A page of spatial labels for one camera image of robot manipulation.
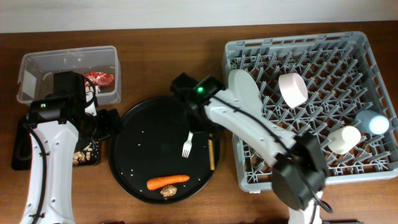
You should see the wooden chopstick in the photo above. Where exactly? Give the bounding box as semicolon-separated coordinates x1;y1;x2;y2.
208;134;215;170

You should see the white plastic fork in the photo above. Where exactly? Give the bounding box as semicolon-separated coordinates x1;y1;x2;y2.
182;131;193;158

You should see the red snack wrapper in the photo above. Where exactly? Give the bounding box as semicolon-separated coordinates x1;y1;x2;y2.
84;72;114;87

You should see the grey plate with food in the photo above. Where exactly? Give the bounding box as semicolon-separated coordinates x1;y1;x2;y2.
228;69;262;115

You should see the orange carrot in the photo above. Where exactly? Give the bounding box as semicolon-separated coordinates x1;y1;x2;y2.
147;175;190;190

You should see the brown ginger piece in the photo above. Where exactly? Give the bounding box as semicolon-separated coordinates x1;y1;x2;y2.
160;185;178;198

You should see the pale pink bowl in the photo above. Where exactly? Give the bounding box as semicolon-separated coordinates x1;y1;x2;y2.
278;73;308;108

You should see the white paper cup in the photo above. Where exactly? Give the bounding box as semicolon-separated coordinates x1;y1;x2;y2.
327;126;361;154

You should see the light blue plastic cup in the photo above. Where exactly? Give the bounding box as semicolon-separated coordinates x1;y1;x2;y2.
355;110;389;134

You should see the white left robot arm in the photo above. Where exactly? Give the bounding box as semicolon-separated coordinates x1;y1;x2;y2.
21;95;122;223

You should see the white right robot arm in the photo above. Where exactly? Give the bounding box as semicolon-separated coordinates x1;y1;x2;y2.
180;77;333;223

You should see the clear plastic waste bin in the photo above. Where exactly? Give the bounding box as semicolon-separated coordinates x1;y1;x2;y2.
17;45;122;105

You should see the grey dishwasher rack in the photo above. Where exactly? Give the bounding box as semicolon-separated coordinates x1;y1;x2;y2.
222;32;397;184

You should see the pile of rice and nuts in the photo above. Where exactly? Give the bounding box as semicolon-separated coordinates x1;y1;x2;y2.
73;141;101;166

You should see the black rectangular tray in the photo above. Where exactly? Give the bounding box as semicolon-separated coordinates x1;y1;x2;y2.
11;116;101;170

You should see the round black serving tray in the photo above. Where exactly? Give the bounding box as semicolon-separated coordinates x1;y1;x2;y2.
108;96;220;204

